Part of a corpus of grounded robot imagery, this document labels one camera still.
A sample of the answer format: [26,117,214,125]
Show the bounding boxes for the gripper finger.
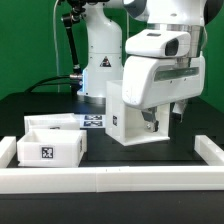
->
[172,99,188,121]
[142,107,159,132]

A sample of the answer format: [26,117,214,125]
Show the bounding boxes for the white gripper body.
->
[122,56,205,110]

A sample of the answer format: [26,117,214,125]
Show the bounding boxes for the white drawer cabinet frame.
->
[105,80,170,146]

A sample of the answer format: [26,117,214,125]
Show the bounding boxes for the white drawer box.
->
[24,113,80,132]
[17,129,87,167]

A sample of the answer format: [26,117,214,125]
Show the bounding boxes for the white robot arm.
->
[68,0,224,131]

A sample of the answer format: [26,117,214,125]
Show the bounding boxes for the white right fence bar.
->
[194,135,224,166]

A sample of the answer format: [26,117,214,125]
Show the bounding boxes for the white fence bar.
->
[0,136,16,168]
[194,135,224,166]
[0,166,224,194]

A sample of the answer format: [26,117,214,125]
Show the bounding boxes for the marker tag sheet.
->
[75,114,105,128]

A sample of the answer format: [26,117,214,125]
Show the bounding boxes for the white front fence bar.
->
[0,166,224,194]

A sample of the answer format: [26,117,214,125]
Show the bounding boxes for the white left fence bar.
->
[0,136,16,168]

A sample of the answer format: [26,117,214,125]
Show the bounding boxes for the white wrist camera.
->
[125,29,191,58]

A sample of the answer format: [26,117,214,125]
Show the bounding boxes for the black cable bundle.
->
[23,75,84,94]

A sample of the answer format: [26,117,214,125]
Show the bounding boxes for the grey thin cable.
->
[52,0,63,94]

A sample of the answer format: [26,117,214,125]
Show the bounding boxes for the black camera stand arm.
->
[60,0,88,81]

